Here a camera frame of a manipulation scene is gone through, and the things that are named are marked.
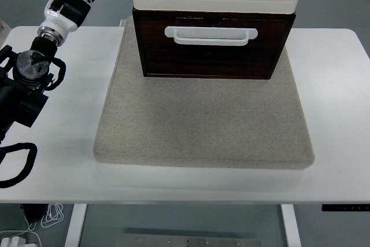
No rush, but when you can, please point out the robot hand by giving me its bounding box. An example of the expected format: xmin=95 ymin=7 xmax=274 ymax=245
xmin=37 ymin=0 xmax=105 ymax=32

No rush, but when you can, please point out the white drawer handle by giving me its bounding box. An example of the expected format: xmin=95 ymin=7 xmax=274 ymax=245
xmin=164 ymin=25 xmax=258 ymax=47

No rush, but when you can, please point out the dark brown wooden drawer housing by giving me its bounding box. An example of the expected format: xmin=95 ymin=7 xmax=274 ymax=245
xmin=132 ymin=8 xmax=297 ymax=80

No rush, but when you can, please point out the black object under table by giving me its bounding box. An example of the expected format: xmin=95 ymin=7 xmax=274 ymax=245
xmin=20 ymin=202 xmax=50 ymax=224

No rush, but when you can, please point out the beige fabric mat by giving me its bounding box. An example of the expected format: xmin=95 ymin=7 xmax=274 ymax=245
xmin=92 ymin=17 xmax=316 ymax=170

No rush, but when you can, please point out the white table leg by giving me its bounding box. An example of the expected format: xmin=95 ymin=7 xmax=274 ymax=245
xmin=64 ymin=203 xmax=87 ymax=247
xmin=280 ymin=204 xmax=302 ymax=247

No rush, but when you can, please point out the white power adapter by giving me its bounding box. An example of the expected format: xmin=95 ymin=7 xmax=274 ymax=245
xmin=0 ymin=235 xmax=28 ymax=247

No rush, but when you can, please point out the grey metal plate with screws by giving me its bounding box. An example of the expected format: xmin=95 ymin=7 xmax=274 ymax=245
xmin=119 ymin=233 xmax=261 ymax=247

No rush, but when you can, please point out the black table control panel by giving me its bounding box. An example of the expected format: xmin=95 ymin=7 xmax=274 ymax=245
xmin=321 ymin=204 xmax=370 ymax=212

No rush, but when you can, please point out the white cable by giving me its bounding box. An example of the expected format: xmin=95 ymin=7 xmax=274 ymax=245
xmin=0 ymin=202 xmax=65 ymax=247

